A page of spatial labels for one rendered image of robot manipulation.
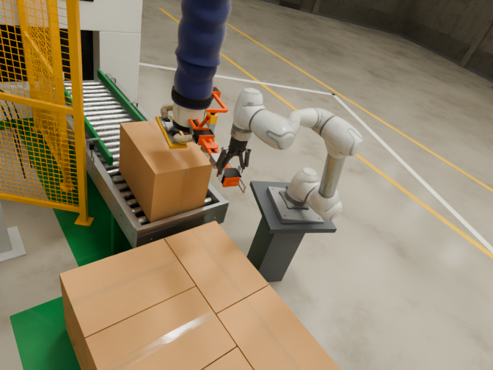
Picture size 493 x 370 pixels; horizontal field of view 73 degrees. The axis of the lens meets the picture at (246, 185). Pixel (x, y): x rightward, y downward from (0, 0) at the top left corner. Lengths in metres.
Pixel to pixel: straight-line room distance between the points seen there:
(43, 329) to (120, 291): 0.71
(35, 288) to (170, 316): 1.13
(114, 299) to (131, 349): 0.28
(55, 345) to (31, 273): 0.58
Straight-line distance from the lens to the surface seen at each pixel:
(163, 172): 2.02
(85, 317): 1.87
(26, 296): 2.66
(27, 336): 2.50
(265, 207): 2.26
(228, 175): 1.49
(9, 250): 2.91
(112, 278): 1.98
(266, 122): 1.24
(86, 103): 3.58
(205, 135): 1.73
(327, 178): 1.94
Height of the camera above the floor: 2.14
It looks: 35 degrees down
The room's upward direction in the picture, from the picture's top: 18 degrees clockwise
